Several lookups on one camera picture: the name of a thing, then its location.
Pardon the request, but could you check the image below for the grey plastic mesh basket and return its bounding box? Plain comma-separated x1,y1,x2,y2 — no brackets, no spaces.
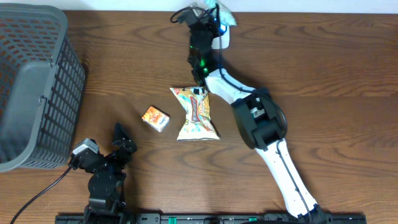
1,3,86,172

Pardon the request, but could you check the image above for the white teal tissue pack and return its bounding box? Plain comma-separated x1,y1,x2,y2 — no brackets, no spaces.
203,0,237,26

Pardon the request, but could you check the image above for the black right camera cable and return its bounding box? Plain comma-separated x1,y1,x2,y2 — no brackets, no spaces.
170,6,313,222

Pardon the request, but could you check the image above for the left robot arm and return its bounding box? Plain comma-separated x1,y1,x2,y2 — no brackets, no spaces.
68,123,137,223

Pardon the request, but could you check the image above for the black camera cable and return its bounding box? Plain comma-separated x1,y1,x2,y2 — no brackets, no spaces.
170,6,313,222
9,164,75,224

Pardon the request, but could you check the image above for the yellow snack bag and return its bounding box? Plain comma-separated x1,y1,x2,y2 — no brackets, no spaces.
170,86,220,141

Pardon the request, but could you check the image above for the small orange box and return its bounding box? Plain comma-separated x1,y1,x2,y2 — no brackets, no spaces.
142,106,170,132

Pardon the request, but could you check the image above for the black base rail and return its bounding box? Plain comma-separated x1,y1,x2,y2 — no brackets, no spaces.
55,212,368,224

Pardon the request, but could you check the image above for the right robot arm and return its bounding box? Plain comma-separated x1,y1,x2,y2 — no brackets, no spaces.
175,6,331,223

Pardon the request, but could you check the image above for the black left camera cable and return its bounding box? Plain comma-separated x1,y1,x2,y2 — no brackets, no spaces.
9,164,75,224

